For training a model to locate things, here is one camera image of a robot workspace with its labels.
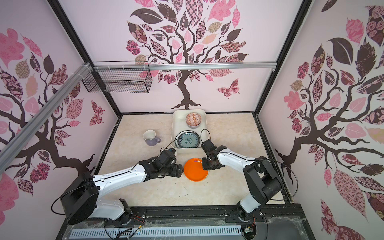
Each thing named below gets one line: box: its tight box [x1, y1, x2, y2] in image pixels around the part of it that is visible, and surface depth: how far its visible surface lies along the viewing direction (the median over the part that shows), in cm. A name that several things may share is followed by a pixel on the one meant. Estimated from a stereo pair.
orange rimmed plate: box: [184, 157, 209, 182], surface depth 87 cm
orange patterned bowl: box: [185, 112, 202, 129], surface depth 112 cm
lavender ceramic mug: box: [142, 129, 162, 147], surface depth 102 cm
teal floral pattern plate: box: [174, 130, 201, 148], surface depth 102 cm
